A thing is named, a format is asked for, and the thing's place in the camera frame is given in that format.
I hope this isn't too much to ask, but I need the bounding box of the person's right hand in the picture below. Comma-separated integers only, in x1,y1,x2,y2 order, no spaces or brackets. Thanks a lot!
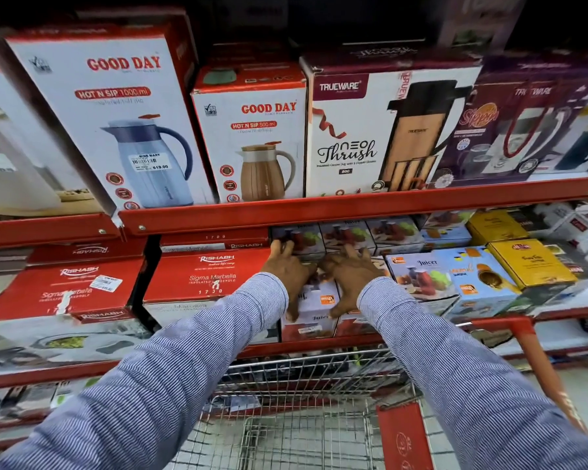
323,243,386,319

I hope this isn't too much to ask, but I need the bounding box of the person's left hand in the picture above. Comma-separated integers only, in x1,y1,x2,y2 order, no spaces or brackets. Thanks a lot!
262,240,318,323

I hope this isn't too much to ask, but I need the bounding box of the small juicer carton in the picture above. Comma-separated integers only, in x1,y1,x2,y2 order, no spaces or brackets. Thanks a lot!
280,271,340,342
333,257,394,338

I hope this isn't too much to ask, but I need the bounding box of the person's left forearm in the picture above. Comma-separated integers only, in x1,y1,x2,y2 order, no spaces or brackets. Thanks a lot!
0,272,290,470

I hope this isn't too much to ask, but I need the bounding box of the person's right forearm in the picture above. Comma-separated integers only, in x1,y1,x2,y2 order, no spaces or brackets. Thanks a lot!
357,277,588,470

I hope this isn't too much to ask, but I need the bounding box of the stack of juicer boxes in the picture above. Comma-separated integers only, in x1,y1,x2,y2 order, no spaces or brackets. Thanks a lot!
271,209,475,319

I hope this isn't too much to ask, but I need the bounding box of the red white casserole box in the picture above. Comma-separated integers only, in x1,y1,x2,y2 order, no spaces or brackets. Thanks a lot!
0,258,154,376
26,238,149,268
142,248,281,345
159,228,271,254

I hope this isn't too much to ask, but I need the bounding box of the blue yellow juicer box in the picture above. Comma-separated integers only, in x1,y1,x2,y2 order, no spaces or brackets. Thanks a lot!
445,246,521,320

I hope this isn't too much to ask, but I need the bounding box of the small white brown jug box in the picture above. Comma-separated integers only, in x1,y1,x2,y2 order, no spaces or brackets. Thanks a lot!
190,63,308,204

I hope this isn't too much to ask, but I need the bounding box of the white maroon copper jug box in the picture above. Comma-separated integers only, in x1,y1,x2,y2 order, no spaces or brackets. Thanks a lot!
299,48,484,197

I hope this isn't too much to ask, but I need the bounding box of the pile of white maroon boxes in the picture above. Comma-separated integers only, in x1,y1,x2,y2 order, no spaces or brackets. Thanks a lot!
510,200,588,289

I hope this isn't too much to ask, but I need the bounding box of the purple flask box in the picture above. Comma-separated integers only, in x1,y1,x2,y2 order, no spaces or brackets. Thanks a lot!
428,53,588,189

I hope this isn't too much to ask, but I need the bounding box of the large white blue jug box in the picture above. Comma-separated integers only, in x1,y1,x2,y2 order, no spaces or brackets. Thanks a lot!
4,23,217,212

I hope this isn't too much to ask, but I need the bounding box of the white dark jug box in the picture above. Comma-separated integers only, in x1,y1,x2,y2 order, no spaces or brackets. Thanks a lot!
533,90,588,178

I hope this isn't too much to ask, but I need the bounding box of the white appliance box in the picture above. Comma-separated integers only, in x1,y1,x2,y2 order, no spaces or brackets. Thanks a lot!
0,44,105,222

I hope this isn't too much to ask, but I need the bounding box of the wire shopping cart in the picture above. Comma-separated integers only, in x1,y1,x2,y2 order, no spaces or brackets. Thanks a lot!
169,315,588,470

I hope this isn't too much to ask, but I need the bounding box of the red metal shelf rail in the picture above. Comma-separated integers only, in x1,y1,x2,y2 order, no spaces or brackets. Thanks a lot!
0,212,122,249
0,304,588,391
119,175,588,236

